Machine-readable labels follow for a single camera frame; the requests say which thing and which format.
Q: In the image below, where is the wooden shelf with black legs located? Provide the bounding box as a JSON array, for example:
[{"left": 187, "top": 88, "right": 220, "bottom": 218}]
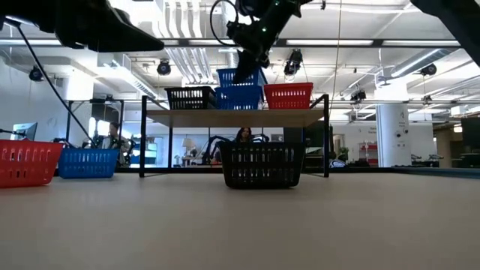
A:
[{"left": 139, "top": 93, "right": 331, "bottom": 179}]

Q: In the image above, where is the black plastic basket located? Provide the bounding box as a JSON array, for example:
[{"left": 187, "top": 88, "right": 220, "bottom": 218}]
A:
[
  {"left": 218, "top": 141, "right": 307, "bottom": 190},
  {"left": 164, "top": 85, "right": 218, "bottom": 111}
]

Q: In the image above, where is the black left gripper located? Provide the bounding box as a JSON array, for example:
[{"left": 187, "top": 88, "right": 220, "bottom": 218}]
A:
[{"left": 55, "top": 0, "right": 165, "bottom": 53}]

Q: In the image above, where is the grey ceiling duct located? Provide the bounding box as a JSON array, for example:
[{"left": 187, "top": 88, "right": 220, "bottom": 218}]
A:
[{"left": 376, "top": 48, "right": 464, "bottom": 88}]

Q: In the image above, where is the white table lamp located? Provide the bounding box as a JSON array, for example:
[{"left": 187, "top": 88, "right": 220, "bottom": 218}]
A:
[{"left": 181, "top": 137, "right": 195, "bottom": 159}]

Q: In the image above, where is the ceiling light strip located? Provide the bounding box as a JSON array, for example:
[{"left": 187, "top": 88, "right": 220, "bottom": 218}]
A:
[
  {"left": 0, "top": 38, "right": 63, "bottom": 47},
  {"left": 382, "top": 39, "right": 461, "bottom": 47},
  {"left": 286, "top": 39, "right": 374, "bottom": 47}
]

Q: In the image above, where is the red plastic basket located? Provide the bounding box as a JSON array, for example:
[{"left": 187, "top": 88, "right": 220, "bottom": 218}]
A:
[
  {"left": 264, "top": 86, "right": 314, "bottom": 110},
  {"left": 0, "top": 139, "right": 64, "bottom": 189},
  {"left": 263, "top": 82, "right": 314, "bottom": 89}
]

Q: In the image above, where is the long black left arm cable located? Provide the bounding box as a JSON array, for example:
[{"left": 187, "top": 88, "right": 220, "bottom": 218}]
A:
[{"left": 5, "top": 16, "right": 97, "bottom": 148}]

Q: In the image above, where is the computer monitor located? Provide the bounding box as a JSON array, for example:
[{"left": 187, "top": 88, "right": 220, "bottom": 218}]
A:
[{"left": 12, "top": 121, "right": 38, "bottom": 142}]

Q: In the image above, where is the red and white cart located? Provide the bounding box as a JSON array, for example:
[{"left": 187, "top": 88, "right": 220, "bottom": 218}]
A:
[{"left": 358, "top": 141, "right": 380, "bottom": 167}]

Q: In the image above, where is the white round pillar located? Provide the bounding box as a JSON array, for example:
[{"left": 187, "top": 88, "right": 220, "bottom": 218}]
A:
[{"left": 376, "top": 103, "right": 413, "bottom": 168}]

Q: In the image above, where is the black metal stand frame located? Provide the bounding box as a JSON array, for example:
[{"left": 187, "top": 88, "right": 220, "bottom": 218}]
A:
[{"left": 65, "top": 98, "right": 125, "bottom": 152}]

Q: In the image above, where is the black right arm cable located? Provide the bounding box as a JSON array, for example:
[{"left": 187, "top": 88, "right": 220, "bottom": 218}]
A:
[{"left": 208, "top": 0, "right": 242, "bottom": 48}]

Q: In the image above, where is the white ceiling duct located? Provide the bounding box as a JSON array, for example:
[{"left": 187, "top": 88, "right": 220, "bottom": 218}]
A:
[{"left": 95, "top": 52, "right": 159, "bottom": 101}]

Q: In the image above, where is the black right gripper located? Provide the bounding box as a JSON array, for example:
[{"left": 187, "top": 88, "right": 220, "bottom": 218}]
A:
[{"left": 226, "top": 10, "right": 287, "bottom": 86}]

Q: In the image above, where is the person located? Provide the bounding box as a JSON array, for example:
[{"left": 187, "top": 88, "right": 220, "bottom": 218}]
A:
[
  {"left": 100, "top": 121, "right": 131, "bottom": 167},
  {"left": 233, "top": 127, "right": 255, "bottom": 145}
]

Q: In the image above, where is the dark monitor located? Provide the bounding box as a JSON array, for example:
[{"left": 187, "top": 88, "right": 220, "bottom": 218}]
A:
[{"left": 460, "top": 117, "right": 480, "bottom": 151}]

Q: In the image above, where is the blue plastic basket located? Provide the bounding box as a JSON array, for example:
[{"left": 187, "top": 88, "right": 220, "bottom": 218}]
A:
[
  {"left": 216, "top": 67, "right": 269, "bottom": 89},
  {"left": 58, "top": 148, "right": 120, "bottom": 179},
  {"left": 214, "top": 85, "right": 264, "bottom": 111}
]

